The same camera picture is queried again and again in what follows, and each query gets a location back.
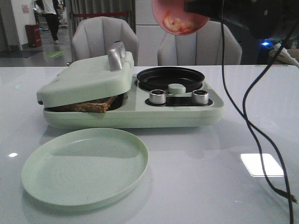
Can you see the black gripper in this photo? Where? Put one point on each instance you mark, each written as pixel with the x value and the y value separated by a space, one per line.
pixel 208 8

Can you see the pink shrimp pieces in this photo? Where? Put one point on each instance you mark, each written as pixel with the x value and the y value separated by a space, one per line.
pixel 177 26

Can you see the pink plastic bowl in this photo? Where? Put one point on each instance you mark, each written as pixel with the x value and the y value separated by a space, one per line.
pixel 160 7

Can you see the mint green sandwich maker lid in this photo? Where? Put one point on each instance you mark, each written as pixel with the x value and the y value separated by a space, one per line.
pixel 90 79

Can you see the bread slice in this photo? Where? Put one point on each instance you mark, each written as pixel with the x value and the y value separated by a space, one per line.
pixel 98 106

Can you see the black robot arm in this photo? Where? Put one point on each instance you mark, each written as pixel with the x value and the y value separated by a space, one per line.
pixel 264 19

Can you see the mint green breakfast maker base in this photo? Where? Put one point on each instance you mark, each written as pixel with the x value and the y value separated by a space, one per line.
pixel 134 110

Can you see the right grey upholstered chair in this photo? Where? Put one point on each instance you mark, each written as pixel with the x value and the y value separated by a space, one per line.
pixel 214 44

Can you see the grey upholstered chair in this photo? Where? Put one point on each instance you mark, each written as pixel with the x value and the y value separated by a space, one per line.
pixel 93 37
pixel 214 44

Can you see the white refrigerator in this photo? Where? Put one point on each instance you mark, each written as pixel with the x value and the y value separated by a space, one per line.
pixel 149 33

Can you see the black round frying pan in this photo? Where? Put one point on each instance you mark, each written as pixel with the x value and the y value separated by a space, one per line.
pixel 161 77

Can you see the right silver control knob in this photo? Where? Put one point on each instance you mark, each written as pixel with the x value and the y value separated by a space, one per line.
pixel 200 97

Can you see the silver control knob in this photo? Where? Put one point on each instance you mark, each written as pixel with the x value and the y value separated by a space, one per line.
pixel 200 97
pixel 157 97

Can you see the left silver control knob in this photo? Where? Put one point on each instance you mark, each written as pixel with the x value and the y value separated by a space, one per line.
pixel 157 97

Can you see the red barrier tape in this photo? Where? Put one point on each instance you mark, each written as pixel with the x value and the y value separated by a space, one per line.
pixel 92 15

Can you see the left grey upholstered chair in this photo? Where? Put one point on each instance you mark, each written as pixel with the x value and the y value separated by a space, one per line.
pixel 93 37

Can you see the walking person in background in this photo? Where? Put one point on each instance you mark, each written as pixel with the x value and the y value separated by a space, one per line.
pixel 49 10

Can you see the red trash bin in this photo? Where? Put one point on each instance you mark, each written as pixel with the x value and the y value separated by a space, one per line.
pixel 33 35

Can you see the mint green round plate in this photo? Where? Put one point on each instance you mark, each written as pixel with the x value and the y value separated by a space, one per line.
pixel 85 169

